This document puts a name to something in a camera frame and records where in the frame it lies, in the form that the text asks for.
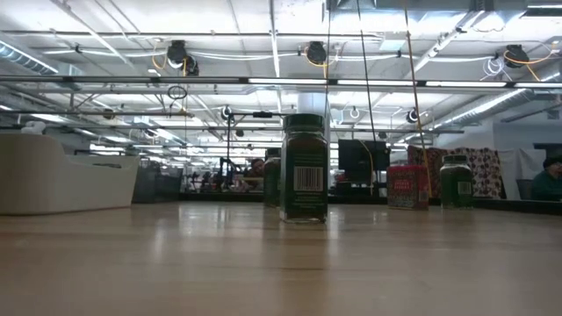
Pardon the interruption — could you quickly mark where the black stand frame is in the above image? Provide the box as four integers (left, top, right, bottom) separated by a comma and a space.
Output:
226, 111, 291, 170

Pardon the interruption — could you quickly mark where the silver ventilation duct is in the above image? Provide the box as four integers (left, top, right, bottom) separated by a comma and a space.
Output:
432, 87, 539, 131
0, 39, 61, 75

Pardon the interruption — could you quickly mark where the person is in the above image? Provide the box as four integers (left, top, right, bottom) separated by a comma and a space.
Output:
240, 157, 266, 192
530, 155, 562, 202

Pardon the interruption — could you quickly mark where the black table frame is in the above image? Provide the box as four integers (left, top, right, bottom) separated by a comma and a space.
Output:
177, 190, 562, 217

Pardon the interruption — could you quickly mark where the red-lidded spice tin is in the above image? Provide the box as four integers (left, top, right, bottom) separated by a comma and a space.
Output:
386, 164, 430, 211

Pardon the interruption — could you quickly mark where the thin hanging cable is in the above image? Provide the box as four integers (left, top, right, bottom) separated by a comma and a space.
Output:
322, 0, 333, 122

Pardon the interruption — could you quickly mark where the long overhead light bar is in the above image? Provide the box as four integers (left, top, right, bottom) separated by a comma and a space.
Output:
0, 74, 562, 89

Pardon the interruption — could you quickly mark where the black hanging cable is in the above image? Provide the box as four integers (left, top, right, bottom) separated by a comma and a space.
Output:
356, 0, 378, 141

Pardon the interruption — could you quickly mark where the floral patterned cloth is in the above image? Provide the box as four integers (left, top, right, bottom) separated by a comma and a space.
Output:
407, 146, 506, 199

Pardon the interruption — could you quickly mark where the green-lidded glass spice jar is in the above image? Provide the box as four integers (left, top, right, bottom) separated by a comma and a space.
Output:
263, 147, 282, 208
439, 154, 474, 210
279, 112, 330, 224

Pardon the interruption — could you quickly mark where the white plastic bin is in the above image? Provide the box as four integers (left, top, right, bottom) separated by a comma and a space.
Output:
0, 133, 141, 215

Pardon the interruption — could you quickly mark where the black ceiling cable reel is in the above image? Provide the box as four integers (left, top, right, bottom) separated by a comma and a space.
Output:
166, 39, 201, 76
305, 40, 328, 66
503, 43, 530, 69

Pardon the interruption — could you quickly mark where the black cable coil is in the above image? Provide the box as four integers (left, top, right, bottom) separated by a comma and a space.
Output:
166, 84, 189, 101

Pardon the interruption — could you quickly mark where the black monitor screen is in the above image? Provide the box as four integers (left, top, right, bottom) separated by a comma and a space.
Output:
337, 139, 391, 185

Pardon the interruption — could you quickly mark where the white cloth sheet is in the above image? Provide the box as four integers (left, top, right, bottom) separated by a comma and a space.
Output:
498, 147, 548, 201

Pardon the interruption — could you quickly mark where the white round column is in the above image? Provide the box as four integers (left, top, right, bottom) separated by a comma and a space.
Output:
297, 91, 332, 116

